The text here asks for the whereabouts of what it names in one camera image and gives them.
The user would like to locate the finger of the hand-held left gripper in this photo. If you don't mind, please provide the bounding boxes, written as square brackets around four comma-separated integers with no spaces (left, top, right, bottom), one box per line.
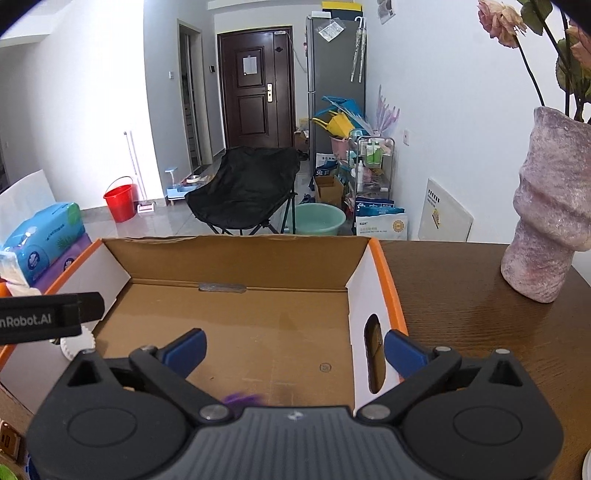
[74,292,105,325]

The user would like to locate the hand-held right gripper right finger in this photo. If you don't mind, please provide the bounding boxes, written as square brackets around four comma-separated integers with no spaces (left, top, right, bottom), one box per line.
[356,329,539,426]

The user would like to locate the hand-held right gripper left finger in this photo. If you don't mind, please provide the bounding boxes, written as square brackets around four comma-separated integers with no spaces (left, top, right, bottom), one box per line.
[60,328,232,426]

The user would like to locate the green bottle with white cap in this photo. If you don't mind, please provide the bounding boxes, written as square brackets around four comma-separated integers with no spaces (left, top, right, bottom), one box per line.
[60,323,96,361]

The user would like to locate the orange cardboard box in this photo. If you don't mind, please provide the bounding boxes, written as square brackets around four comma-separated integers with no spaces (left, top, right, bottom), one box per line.
[0,234,410,418]

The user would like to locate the red lint brush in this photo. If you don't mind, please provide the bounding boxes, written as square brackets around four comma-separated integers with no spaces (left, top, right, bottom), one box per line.
[222,392,265,409]

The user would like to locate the purple tissue pack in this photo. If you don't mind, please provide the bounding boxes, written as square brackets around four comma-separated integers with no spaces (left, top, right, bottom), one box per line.
[39,233,93,294]

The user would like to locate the blue tissue pack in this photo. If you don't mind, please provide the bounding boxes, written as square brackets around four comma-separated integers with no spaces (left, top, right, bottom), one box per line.
[0,170,86,288]

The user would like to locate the red bucket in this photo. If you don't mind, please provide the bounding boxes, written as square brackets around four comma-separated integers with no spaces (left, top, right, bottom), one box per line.
[103,176,138,223]

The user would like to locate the white printed bag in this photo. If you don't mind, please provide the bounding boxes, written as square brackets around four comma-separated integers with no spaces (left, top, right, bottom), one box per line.
[353,198,409,241]

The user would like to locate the white board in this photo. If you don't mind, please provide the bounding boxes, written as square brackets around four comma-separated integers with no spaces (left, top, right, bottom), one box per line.
[418,178,474,242]

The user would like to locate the white mop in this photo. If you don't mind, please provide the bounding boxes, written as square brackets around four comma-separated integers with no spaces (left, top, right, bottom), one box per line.
[122,130,156,214]

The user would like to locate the pet feeder stand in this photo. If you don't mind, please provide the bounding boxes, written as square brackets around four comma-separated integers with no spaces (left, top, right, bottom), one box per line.
[165,167,208,201]

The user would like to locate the green basin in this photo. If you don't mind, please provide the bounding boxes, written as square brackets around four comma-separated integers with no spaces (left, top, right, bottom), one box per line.
[283,203,346,236]

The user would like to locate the black bag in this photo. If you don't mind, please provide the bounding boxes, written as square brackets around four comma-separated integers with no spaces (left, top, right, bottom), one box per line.
[185,147,300,236]

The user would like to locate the open brown cardboard box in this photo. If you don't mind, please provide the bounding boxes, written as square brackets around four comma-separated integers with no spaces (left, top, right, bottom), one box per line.
[314,174,345,208]

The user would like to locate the metal rack cart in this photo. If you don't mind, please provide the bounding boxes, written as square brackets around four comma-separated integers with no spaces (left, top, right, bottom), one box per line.
[347,130,397,208]

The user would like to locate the pink textured vase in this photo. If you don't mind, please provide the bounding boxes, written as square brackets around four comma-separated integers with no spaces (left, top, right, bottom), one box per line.
[501,106,591,304]

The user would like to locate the pink bucket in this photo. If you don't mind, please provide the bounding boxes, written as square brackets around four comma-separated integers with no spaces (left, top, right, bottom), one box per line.
[329,134,355,161]

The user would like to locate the yellow dustpan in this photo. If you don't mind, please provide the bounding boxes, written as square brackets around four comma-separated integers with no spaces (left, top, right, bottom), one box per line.
[311,111,352,137]

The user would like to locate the purple feather decoration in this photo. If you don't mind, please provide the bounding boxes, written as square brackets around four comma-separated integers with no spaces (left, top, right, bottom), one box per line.
[376,84,400,139]

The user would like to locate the dark brown door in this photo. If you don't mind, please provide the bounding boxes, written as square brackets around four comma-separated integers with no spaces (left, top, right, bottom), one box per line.
[217,30,295,151]

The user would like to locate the grey refrigerator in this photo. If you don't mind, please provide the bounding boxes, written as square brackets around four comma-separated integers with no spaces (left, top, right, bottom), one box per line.
[305,15,368,155]

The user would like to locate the white folded umbrella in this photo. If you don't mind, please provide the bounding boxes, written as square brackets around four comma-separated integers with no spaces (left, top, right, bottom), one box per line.
[349,16,368,84]

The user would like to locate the dried pink roses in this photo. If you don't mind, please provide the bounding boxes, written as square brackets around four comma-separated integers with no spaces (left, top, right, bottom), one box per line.
[478,0,591,124]

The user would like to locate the yellow box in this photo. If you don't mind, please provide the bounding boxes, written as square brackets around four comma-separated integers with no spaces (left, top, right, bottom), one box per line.
[322,0,365,14]

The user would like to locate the side doorway frame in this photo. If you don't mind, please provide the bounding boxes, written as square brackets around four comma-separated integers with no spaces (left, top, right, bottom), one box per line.
[178,21,216,172]

